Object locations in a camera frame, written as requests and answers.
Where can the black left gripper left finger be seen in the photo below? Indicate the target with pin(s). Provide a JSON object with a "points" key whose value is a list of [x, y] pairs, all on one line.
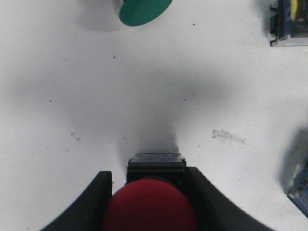
{"points": [[87, 211]]}

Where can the red push button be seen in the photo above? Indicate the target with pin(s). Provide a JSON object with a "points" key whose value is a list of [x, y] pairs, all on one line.
{"points": [[152, 198], [294, 171]]}

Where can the left green push button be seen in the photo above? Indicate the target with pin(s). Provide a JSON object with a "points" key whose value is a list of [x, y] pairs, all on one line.
{"points": [[139, 12]]}

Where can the yellow push button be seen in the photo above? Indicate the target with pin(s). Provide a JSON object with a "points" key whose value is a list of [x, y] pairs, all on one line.
{"points": [[289, 24]]}

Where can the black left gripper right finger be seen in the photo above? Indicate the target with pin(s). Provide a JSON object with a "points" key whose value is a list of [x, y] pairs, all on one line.
{"points": [[214, 211]]}

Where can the lying red push button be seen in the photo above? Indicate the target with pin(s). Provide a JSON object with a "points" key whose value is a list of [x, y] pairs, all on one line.
{"points": [[294, 171]]}

